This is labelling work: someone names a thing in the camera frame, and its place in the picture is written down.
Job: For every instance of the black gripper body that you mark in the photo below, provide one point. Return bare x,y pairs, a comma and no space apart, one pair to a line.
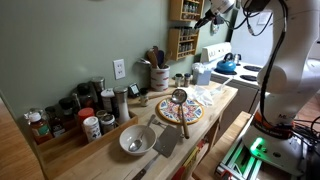
209,16

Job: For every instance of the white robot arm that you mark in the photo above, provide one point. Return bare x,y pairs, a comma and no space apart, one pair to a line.
287,81

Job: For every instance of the spice jar blue lid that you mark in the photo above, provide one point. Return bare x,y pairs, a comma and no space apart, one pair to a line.
187,79

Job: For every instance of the spice jar dark lid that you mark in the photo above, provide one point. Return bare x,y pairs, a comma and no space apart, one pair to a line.
178,79

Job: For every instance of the small jar on counter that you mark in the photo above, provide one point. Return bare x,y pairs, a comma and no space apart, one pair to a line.
144,97

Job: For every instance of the upper wooden spice rack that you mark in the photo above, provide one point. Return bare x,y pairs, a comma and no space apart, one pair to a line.
185,10

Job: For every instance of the wooden spice rack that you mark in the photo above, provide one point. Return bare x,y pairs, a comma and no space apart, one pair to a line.
182,42
185,10

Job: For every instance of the lower wooden spice rack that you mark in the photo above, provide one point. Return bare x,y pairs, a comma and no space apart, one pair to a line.
182,42

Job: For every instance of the blue kettle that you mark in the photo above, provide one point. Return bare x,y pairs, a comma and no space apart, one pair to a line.
227,64

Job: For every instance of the grey-blue tissue box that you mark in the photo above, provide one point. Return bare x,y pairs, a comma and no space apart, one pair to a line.
201,75

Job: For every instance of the white plastic spatula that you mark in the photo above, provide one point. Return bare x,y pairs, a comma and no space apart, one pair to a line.
219,89

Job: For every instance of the crumpled white paper towel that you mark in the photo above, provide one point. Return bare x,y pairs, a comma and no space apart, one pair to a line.
199,94

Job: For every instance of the white utensil crock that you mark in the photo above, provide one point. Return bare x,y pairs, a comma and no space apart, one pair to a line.
160,79

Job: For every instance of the colourful floral ceramic plate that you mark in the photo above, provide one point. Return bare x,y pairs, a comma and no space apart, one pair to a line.
193,111

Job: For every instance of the small black kitchen timer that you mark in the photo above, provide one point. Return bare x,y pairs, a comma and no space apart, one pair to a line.
133,90

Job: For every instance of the silver fork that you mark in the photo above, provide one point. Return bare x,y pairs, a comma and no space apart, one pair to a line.
156,122

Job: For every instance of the steel pepper grinder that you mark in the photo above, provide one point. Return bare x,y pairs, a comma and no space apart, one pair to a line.
121,96

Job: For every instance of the metal turner spatula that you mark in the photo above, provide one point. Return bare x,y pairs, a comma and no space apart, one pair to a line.
165,145

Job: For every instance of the white ceramic bowl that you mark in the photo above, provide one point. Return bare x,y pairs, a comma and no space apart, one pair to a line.
131,133

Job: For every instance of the metal spoon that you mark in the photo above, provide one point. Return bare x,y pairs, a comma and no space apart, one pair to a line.
136,144

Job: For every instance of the red-lid spice shaker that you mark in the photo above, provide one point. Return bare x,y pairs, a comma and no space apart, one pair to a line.
92,128

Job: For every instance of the hot sauce bottle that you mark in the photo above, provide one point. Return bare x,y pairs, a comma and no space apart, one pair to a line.
40,128

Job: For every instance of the wooden condiment tray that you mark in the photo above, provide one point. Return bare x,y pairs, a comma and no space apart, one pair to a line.
59,154

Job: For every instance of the steel ladle wooden handle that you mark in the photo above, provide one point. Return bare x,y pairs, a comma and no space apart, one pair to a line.
179,96

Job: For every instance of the white wall outlet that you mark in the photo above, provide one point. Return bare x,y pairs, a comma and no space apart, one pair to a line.
119,69

